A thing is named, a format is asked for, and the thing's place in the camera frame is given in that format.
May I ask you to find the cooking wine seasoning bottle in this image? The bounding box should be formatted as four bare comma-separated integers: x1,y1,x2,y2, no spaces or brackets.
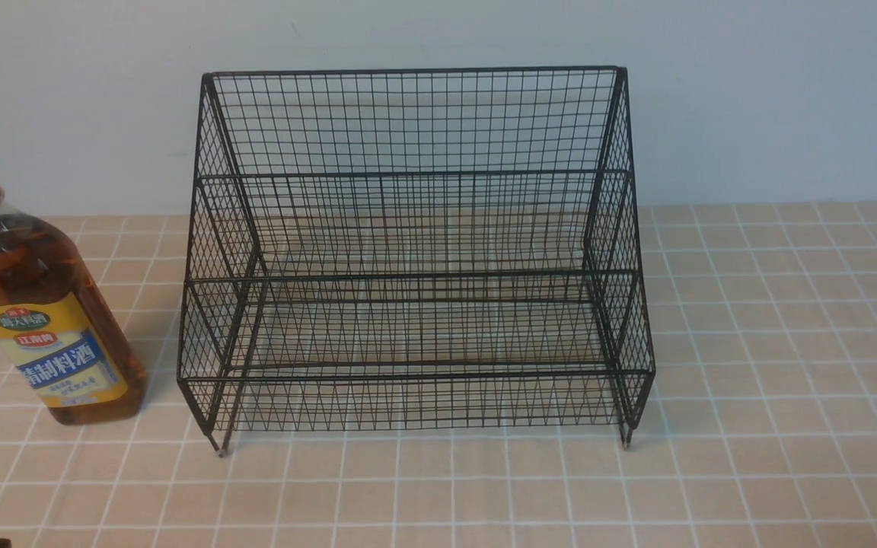
0,187,147,425

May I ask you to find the black wire mesh shelf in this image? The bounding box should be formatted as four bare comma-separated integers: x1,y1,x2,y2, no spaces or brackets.
177,65,655,457

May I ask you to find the beige checkered tablecloth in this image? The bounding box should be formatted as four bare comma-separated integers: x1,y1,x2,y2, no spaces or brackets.
0,202,877,547

